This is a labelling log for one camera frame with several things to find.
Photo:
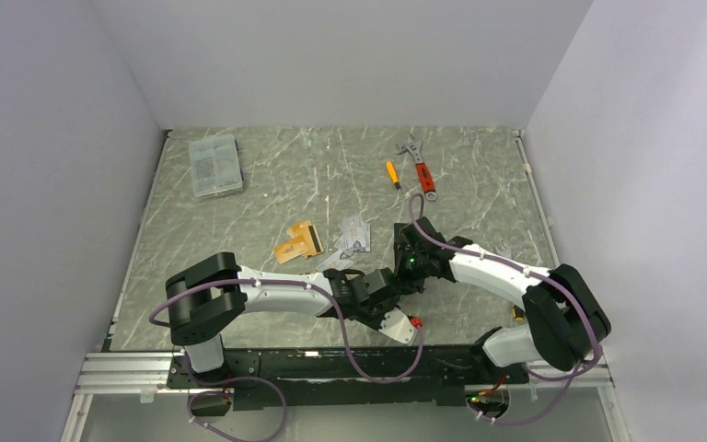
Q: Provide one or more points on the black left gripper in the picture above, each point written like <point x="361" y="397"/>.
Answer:
<point x="384" y="322"/>

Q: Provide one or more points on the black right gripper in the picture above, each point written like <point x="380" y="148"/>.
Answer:
<point x="409" y="284"/>

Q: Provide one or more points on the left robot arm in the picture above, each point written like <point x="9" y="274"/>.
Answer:
<point x="205" y="298"/>

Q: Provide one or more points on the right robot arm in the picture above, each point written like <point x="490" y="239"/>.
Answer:
<point x="565" y="324"/>

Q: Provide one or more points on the black card wallet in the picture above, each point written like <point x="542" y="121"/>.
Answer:
<point x="405" y="234"/>

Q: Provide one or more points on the gold card stack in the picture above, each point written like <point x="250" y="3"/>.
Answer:
<point x="304" y="241"/>

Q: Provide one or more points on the silver combination wrench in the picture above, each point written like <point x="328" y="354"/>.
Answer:
<point x="504" y="250"/>

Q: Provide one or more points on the red adjustable wrench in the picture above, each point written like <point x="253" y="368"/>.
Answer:
<point x="414" y="147"/>

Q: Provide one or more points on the black yellow screwdriver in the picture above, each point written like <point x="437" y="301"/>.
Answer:
<point x="517" y="313"/>

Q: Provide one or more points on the clear plastic parts box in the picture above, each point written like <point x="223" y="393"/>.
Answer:
<point x="215" y="168"/>

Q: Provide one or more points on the black aluminium base frame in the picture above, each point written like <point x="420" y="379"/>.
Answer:
<point x="267" y="377"/>

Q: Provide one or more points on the orange handle screwdriver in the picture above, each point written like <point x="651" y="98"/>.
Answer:
<point x="394" y="177"/>

